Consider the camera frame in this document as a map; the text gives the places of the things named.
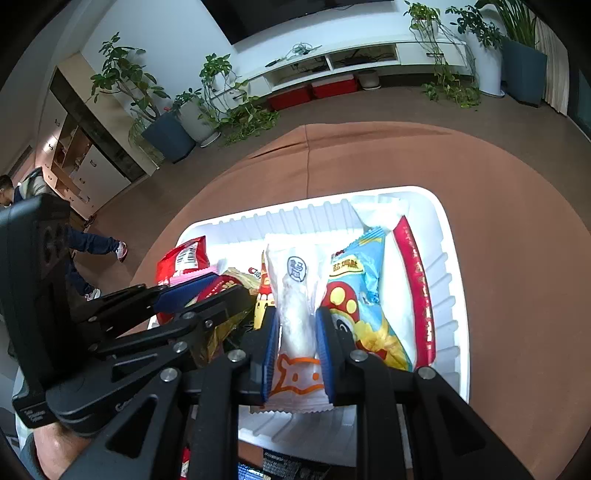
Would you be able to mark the mushroom print snack packet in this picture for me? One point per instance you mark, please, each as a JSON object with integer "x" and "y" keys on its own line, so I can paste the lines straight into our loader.
{"x": 364, "y": 295}

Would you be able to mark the small white red snack packet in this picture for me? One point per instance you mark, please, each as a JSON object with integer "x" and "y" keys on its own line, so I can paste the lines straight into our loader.
{"x": 249, "y": 273}

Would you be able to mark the clear white orange-print packet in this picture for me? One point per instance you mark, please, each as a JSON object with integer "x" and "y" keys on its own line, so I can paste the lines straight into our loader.
{"x": 298, "y": 300}

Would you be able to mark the wooden cabinet with white doors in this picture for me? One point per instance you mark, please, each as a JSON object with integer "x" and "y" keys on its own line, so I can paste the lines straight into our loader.
{"x": 99, "y": 170}

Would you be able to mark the bushy plant in white pot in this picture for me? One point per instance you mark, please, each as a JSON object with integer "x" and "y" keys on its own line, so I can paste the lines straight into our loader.
{"x": 485, "y": 64}

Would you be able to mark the leafy plant in white pot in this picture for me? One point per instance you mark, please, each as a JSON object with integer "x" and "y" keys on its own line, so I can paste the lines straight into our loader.
{"x": 198, "y": 122}

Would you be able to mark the pink cartoon snack packet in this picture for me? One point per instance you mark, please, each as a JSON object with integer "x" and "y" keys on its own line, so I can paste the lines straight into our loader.
{"x": 194, "y": 276}

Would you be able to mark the trailing green cabinet plant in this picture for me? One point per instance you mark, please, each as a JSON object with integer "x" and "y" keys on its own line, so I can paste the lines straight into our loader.
{"x": 450, "y": 92}

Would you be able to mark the black gold snack packet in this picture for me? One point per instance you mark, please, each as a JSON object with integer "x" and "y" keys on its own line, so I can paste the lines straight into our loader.
{"x": 295, "y": 468}

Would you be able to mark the red storage box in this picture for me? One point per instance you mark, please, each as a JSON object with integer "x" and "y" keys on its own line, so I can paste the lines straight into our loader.
{"x": 334, "y": 87}
{"x": 288, "y": 98}

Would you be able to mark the tall plant in blue-grey pot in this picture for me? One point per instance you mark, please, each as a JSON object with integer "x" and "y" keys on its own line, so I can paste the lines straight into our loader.
{"x": 168, "y": 136}

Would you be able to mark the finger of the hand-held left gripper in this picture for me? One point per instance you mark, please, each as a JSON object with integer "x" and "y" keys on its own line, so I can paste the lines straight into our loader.
{"x": 180, "y": 293}
{"x": 203, "y": 318}

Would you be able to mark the trailing green floor plant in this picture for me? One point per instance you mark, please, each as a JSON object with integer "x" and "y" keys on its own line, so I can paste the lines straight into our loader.
{"x": 249, "y": 120}

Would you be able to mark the blue cake packet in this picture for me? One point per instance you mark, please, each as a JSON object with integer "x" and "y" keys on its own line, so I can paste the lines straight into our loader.
{"x": 249, "y": 473}

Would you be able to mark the black television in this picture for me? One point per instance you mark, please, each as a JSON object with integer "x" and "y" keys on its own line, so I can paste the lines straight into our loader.
{"x": 277, "y": 14}

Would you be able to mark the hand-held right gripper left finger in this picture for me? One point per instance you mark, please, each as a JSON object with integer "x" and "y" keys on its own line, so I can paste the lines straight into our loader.
{"x": 272, "y": 360}

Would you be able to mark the white red-striped snack packet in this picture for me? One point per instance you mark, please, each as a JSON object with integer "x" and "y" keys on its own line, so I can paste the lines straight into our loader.
{"x": 418, "y": 286}

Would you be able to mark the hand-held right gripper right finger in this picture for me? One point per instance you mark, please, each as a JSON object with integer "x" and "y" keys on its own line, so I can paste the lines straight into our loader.
{"x": 325, "y": 355}

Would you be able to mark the small shiny red snack packet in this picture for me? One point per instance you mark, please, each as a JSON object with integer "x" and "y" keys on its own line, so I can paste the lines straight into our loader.
{"x": 185, "y": 464}

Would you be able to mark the empty white pot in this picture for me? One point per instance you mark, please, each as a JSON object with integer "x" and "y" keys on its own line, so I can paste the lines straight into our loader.
{"x": 369, "y": 81}

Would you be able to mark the white TV cabinet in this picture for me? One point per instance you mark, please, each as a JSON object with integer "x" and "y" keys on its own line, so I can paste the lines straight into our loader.
{"x": 406, "y": 53}

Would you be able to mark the beige curtain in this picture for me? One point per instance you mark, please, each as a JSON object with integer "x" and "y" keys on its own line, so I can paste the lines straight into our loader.
{"x": 554, "y": 64}

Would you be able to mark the grassy plant in blue-grey pot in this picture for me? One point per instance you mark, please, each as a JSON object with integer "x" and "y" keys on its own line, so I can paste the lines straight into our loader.
{"x": 524, "y": 74}

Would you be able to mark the white plastic tray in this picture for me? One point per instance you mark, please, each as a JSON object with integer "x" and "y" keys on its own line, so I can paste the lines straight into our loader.
{"x": 443, "y": 277}

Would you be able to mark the orange yellow snack packet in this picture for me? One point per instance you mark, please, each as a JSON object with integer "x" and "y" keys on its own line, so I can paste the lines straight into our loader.
{"x": 262, "y": 300}

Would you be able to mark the person's left hand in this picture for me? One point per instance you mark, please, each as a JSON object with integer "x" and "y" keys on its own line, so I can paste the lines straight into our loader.
{"x": 60, "y": 447}

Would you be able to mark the gold red snack packet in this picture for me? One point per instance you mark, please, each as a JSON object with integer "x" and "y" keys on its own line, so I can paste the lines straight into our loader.
{"x": 217, "y": 341}

